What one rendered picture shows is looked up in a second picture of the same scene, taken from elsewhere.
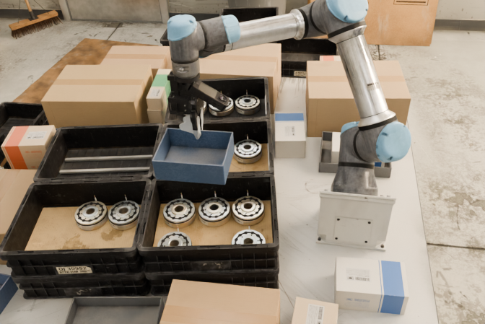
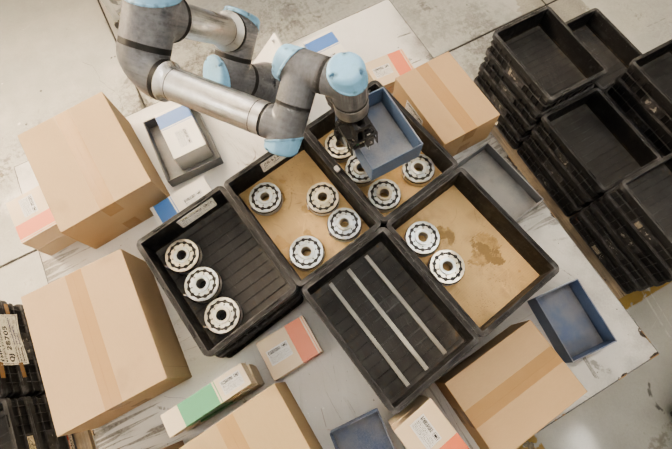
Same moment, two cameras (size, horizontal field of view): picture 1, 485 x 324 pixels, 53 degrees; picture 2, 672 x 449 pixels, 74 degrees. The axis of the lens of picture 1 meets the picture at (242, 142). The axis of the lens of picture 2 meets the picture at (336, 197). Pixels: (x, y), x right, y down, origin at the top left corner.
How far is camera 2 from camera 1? 161 cm
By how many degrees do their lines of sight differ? 65
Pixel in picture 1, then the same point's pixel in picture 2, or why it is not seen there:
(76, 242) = (475, 256)
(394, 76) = (59, 123)
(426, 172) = not seen: hidden behind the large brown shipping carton
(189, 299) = (448, 122)
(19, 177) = (474, 396)
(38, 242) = (503, 289)
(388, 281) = (326, 43)
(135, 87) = (242, 415)
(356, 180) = (268, 68)
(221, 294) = (428, 106)
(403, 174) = not seen: hidden behind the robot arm
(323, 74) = (88, 194)
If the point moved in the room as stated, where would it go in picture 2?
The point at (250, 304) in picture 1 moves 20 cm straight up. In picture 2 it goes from (420, 86) to (429, 47)
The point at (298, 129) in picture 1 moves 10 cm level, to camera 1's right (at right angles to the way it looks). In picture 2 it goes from (186, 193) to (170, 172)
